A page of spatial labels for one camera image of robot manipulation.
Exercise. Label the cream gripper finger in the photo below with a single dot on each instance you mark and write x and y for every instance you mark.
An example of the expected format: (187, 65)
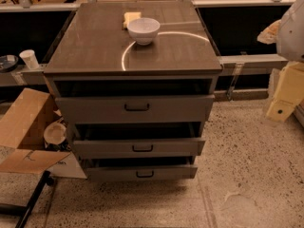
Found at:
(289, 93)

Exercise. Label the grey top drawer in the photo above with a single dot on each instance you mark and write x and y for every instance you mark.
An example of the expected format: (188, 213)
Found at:
(129, 110)

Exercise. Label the grey drawer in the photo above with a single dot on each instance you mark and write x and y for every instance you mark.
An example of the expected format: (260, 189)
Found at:
(142, 173)
(145, 148)
(129, 110)

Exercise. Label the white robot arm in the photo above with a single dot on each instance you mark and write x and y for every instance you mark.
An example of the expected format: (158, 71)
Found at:
(288, 34)

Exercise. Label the grey middle drawer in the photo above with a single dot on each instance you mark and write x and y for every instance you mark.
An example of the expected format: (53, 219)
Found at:
(145, 148)

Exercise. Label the grey bottom drawer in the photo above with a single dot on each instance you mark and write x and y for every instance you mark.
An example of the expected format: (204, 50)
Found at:
(142, 173)

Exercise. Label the grey drawer cabinet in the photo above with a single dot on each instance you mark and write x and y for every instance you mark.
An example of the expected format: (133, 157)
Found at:
(97, 58)

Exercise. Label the open cardboard box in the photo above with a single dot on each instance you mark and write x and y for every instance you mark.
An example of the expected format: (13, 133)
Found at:
(22, 130)

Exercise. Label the white ceramic bowl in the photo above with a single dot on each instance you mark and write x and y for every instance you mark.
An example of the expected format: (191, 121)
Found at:
(143, 30)

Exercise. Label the yellow sponge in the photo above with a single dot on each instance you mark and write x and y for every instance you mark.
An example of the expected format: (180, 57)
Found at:
(130, 16)

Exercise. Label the round white plate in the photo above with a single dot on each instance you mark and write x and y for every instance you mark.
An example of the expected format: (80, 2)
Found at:
(55, 133)

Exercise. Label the white paper cup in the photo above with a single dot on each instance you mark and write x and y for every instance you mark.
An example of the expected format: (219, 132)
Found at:
(28, 56)

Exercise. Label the black metal stand leg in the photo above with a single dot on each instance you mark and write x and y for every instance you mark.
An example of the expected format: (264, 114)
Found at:
(23, 212)

